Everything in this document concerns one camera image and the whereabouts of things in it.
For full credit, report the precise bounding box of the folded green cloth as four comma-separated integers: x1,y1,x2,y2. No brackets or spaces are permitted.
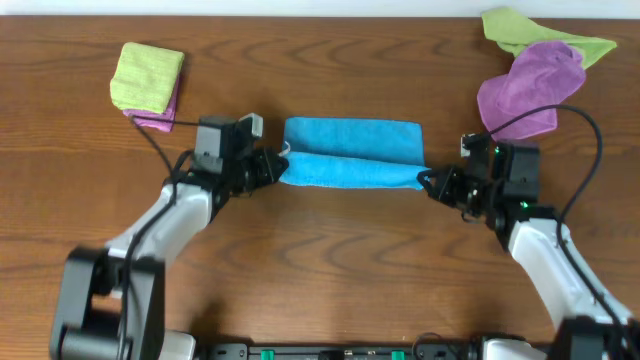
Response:
110,42,185,113

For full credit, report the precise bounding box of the folded purple cloth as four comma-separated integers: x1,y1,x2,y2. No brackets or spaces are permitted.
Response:
123,78,180,132

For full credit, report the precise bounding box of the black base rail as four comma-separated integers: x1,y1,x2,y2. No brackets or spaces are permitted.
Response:
194,341,482,360

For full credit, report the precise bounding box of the crumpled green cloth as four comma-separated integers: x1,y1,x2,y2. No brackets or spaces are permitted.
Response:
481,7,617,69

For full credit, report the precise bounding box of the blue microfiber cloth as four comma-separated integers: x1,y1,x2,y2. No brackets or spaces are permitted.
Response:
280,117,426,190

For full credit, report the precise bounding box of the crumpled purple cloth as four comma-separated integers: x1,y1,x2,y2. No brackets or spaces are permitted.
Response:
477,41,586,141

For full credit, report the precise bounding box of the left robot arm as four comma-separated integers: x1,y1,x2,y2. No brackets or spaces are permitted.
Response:
49,113,288,360

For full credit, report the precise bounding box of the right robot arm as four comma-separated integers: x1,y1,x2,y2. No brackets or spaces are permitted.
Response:
417,135,639,359

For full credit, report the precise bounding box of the right black cable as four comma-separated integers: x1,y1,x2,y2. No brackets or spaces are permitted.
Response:
467,103,640,346

